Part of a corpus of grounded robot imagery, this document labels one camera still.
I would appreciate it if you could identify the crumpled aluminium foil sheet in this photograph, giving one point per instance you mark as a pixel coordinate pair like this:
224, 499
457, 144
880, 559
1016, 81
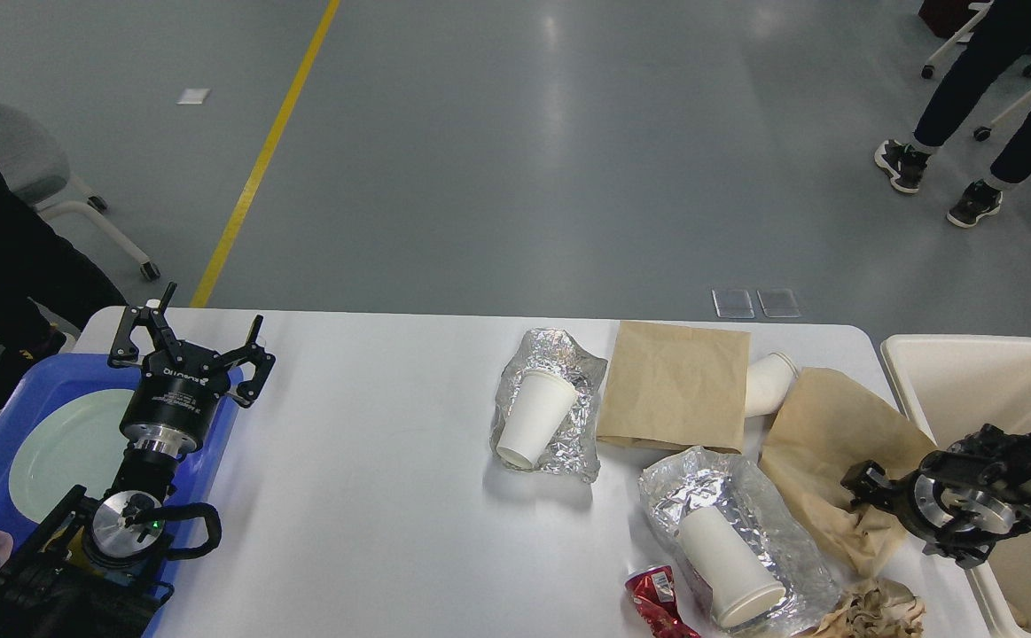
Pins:
573, 449

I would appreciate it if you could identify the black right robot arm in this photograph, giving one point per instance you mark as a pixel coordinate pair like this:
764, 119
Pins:
960, 501

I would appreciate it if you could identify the grey office chair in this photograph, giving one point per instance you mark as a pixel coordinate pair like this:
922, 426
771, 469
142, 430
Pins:
37, 170

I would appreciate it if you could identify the crushed red can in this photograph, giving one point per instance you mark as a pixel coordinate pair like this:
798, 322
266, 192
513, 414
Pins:
652, 592

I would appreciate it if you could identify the transparent floor plate left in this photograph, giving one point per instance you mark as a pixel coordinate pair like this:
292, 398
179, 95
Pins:
733, 303

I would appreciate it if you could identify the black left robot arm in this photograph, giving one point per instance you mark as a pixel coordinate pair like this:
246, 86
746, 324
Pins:
131, 531

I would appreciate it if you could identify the transparent floor plate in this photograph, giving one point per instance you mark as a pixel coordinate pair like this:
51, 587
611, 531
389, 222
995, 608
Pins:
733, 303
779, 303

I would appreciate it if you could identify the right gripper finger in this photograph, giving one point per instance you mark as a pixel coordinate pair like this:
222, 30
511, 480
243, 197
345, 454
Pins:
868, 484

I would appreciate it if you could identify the dark teal mug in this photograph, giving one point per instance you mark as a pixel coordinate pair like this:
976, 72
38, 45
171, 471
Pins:
76, 553

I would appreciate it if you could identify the large brown paper bag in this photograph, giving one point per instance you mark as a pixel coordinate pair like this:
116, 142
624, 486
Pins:
828, 424

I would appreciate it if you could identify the aluminium foil sheet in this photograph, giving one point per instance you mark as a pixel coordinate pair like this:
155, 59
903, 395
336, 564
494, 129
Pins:
733, 484
573, 449

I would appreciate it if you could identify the transparent floor plate right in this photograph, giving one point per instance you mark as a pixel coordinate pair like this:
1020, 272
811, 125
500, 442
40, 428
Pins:
779, 303

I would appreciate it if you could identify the light green plate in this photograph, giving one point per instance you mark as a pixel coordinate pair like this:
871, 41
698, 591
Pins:
78, 444

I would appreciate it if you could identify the white paper cup on foil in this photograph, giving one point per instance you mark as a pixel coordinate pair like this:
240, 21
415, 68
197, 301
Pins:
537, 411

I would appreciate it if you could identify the crumpled brown paper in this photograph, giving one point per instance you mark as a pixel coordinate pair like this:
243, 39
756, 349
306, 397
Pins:
875, 608

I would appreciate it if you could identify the white paper cup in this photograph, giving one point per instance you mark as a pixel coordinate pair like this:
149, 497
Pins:
537, 411
768, 381
742, 588

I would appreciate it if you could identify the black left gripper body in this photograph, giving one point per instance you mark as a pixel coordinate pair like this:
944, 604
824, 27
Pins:
171, 411

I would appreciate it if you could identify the beige plastic bin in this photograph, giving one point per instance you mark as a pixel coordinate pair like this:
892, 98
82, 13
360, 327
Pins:
951, 385

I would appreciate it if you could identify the person in black clothes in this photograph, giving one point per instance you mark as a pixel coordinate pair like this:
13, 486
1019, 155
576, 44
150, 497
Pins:
38, 267

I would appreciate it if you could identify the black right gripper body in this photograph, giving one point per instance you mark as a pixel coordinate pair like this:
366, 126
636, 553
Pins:
915, 500

